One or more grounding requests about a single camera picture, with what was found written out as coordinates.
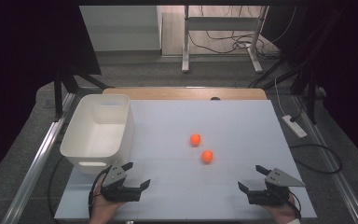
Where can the white power strip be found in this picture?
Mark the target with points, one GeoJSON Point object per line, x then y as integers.
{"type": "Point", "coordinates": [294, 126]}

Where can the dark curtain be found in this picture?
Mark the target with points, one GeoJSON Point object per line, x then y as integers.
{"type": "Point", "coordinates": [354, 62]}
{"type": "Point", "coordinates": [18, 62]}

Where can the black metal stand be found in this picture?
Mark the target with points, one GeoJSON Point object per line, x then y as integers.
{"type": "Point", "coordinates": [58, 96]}
{"type": "Point", "coordinates": [311, 99]}

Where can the white plastic bin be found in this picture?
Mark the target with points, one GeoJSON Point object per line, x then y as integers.
{"type": "Point", "coordinates": [87, 124]}

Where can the person's left hand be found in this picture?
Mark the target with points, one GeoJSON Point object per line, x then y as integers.
{"type": "Point", "coordinates": [102, 211]}

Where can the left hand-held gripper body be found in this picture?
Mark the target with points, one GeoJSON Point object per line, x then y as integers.
{"type": "Point", "coordinates": [115, 177]}

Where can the white cabinet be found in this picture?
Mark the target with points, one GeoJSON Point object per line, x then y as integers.
{"type": "Point", "coordinates": [121, 28]}

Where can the aluminium floor rail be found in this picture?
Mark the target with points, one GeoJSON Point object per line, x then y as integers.
{"type": "Point", "coordinates": [338, 177]}
{"type": "Point", "coordinates": [37, 168]}

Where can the person's right hand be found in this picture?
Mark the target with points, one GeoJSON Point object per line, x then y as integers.
{"type": "Point", "coordinates": [284, 213]}

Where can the dark table grommet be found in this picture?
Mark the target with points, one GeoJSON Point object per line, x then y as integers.
{"type": "Point", "coordinates": [215, 98]}

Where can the orange ball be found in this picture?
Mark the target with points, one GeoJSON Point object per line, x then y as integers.
{"type": "Point", "coordinates": [195, 139]}
{"type": "Point", "coordinates": [207, 156]}

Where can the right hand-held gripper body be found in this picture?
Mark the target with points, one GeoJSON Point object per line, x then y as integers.
{"type": "Point", "coordinates": [276, 179]}

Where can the white desk frame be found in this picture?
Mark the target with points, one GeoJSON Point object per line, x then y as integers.
{"type": "Point", "coordinates": [185, 46]}

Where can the wooden table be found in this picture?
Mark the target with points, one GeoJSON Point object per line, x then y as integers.
{"type": "Point", "coordinates": [167, 93]}

